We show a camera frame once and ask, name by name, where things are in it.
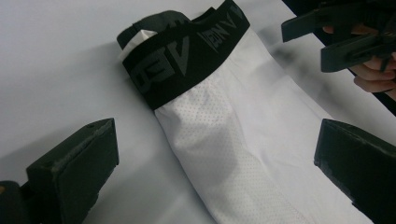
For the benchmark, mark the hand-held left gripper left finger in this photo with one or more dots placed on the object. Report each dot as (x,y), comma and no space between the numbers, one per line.
(77,171)

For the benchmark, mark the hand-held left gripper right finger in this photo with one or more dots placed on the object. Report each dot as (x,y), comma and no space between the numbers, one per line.
(364,168)

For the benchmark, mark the white boxer briefs black waistband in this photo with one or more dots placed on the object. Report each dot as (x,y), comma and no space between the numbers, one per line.
(233,124)

